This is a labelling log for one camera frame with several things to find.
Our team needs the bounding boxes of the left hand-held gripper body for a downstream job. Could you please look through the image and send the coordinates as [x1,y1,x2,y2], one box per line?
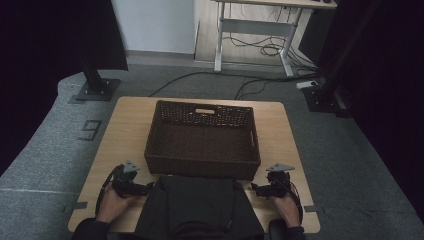
[111,160,148,198]

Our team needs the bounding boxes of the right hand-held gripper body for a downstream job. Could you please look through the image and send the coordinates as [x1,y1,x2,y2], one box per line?
[264,162,296,199]

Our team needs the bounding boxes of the dark pleated skirt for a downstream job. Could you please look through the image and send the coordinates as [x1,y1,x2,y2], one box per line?
[133,175,266,240]

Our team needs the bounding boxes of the brown woven basket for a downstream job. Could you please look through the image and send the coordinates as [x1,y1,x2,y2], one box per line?
[143,99,262,182]

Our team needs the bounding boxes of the person's left hand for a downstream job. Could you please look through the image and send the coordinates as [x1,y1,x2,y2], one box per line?
[95,184,135,225]

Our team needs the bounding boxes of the person's right hand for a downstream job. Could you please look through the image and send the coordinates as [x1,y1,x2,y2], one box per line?
[269,189,303,229]

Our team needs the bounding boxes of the person's right leg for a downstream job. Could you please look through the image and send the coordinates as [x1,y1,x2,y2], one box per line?
[268,219,288,240]

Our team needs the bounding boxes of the grey felt mat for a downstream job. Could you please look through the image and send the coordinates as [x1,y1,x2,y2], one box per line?
[0,63,424,240]

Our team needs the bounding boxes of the black metal stand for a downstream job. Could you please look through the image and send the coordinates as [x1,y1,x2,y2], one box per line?
[74,49,122,103]
[301,0,384,118]

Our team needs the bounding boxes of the white power strip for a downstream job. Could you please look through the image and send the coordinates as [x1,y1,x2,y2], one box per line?
[295,80,319,90]

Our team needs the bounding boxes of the black curtain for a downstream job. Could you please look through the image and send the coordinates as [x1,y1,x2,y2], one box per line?
[316,0,424,218]
[0,0,129,176]

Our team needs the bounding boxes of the black computer case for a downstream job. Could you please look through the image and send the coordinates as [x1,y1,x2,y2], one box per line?
[298,9,334,64]

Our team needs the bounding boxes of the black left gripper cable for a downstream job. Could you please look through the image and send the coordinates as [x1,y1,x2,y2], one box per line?
[94,164,124,216]

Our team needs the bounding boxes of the short black floor cable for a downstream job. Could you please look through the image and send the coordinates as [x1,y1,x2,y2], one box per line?
[234,79,278,101]

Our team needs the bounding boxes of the long black floor cable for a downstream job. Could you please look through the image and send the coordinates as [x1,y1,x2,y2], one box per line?
[148,70,321,98]

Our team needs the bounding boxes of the tangled black cables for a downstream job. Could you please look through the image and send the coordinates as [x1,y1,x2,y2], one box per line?
[222,33,318,73]

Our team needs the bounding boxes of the white frame desk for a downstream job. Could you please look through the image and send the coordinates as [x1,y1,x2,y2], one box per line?
[194,0,338,78]

